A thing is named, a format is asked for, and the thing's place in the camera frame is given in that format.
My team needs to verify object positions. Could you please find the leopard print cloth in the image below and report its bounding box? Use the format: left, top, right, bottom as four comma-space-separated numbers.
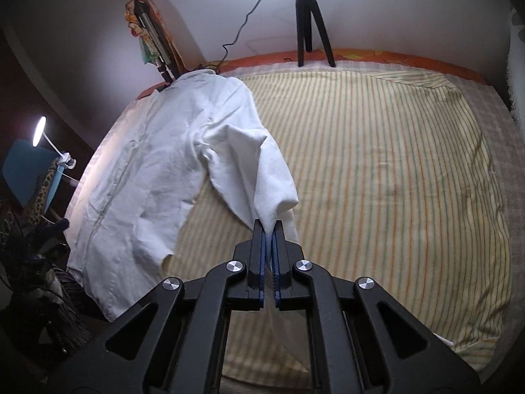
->
22, 158, 62, 226

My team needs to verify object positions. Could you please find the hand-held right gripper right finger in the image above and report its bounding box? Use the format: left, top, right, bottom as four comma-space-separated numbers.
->
271, 219, 482, 394

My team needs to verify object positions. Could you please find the blue board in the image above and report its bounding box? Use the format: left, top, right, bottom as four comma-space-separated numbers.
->
2, 140, 66, 210

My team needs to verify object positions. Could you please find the beige checkered blanket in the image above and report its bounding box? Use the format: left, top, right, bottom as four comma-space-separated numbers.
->
66, 59, 525, 382

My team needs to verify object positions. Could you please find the black power cable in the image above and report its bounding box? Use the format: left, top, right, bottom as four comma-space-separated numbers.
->
219, 0, 277, 70

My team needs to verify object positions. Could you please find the white shirt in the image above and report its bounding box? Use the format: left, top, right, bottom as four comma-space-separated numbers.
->
66, 70, 314, 374

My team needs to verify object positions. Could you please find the black tripod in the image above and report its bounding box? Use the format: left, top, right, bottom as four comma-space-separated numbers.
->
293, 0, 337, 68

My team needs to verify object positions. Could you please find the dark clothes pile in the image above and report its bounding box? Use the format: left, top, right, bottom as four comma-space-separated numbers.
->
0, 213, 107, 378

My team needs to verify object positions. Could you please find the folded black light stand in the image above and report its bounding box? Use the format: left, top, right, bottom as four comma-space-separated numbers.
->
135, 2, 181, 87

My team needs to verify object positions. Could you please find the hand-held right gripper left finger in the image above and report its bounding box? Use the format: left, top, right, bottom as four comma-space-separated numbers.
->
45, 218, 271, 394

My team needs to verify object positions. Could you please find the orange patterned mattress sheet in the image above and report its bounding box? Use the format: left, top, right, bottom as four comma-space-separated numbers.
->
135, 48, 489, 99

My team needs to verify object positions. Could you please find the folded stand with orange cloth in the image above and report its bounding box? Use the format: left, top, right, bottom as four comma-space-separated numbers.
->
123, 0, 189, 77

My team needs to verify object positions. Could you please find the white desk lamp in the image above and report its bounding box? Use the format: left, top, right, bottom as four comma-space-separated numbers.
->
32, 116, 76, 169

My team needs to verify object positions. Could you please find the green and white patterned blanket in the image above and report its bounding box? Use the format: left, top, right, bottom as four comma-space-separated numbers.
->
508, 4, 525, 124

